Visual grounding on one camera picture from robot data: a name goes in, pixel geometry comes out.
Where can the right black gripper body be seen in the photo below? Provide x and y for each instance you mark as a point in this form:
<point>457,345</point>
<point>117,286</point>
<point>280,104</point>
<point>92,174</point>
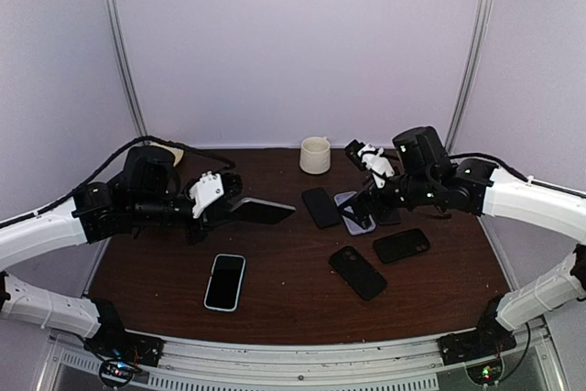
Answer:
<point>384,209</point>

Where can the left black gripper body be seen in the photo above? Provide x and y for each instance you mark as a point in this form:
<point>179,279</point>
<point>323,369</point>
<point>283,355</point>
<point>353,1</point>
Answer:
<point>201,227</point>

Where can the purple smartphone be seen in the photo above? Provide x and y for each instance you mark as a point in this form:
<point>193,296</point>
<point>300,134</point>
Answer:
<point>389,218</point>

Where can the lilac silicone phone case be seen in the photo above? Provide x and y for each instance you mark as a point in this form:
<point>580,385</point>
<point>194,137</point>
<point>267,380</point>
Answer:
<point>347,215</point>

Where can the black phone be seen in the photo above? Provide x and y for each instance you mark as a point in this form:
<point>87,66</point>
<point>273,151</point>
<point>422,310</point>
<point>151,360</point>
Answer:
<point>253,210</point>
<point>321,208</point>

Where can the black phone case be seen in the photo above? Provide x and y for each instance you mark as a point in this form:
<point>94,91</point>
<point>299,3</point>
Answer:
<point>358,273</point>
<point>402,245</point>

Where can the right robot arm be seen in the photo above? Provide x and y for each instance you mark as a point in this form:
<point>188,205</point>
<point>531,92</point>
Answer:
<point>481,185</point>

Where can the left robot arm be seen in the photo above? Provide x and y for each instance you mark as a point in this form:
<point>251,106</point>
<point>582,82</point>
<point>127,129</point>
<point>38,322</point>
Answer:
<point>148,192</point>

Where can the phone in light-blue case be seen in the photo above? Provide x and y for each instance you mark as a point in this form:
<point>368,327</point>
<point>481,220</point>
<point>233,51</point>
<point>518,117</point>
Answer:
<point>224,286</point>

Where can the cream textured mug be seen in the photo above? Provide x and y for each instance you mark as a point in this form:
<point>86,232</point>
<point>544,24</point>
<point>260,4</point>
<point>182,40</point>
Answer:
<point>315,155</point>

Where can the beige ceramic plate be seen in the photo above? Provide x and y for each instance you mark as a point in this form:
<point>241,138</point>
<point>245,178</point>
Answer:
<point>176,152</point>

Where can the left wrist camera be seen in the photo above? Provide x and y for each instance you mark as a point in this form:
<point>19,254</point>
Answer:
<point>212,187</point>

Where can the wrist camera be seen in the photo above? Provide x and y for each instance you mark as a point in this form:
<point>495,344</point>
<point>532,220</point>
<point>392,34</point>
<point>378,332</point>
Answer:
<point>212,187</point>
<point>366,157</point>

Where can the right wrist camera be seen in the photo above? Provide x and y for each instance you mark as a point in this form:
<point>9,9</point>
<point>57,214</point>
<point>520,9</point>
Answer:
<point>366,157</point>

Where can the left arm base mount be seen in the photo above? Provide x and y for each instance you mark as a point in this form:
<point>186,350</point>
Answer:
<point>135,349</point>

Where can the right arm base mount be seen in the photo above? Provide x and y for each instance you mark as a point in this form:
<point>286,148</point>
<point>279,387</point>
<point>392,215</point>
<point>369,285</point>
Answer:
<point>463,347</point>

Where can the right aluminium corner post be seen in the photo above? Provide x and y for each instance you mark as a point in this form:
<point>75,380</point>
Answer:
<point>479,30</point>

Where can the aluminium corner post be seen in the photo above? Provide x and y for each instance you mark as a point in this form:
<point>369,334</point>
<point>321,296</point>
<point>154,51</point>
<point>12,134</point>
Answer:
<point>479,30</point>
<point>123,66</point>

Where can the left aluminium corner post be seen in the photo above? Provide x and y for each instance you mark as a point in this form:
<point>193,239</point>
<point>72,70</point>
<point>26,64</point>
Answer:
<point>123,66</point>

